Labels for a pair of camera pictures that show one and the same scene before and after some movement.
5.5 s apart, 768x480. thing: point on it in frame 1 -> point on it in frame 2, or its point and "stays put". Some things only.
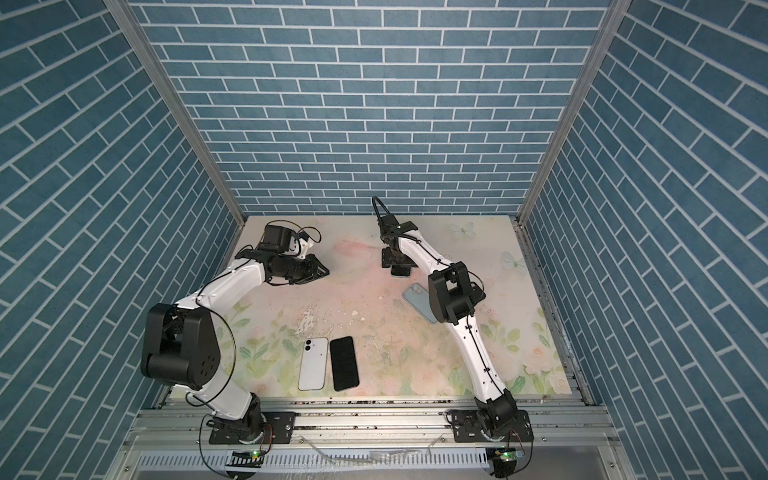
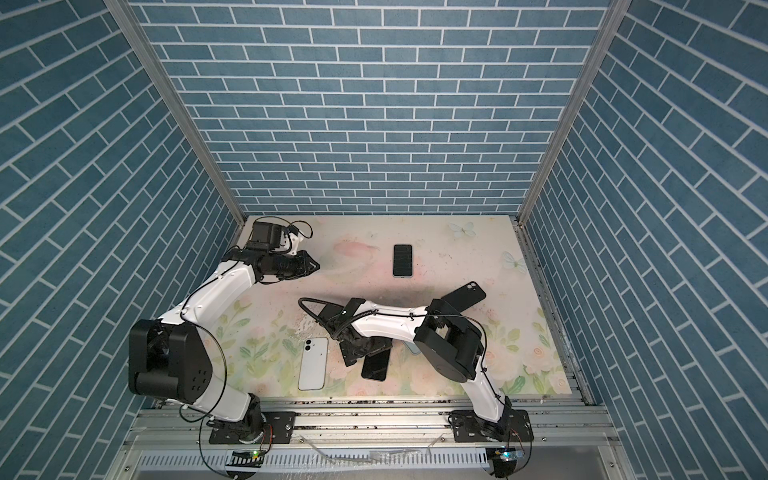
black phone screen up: x=344 y=363 -> x=375 y=366
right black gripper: x=386 y=258 -> x=377 y=345
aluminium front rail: x=376 y=425 stays put
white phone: x=313 y=364 stays put
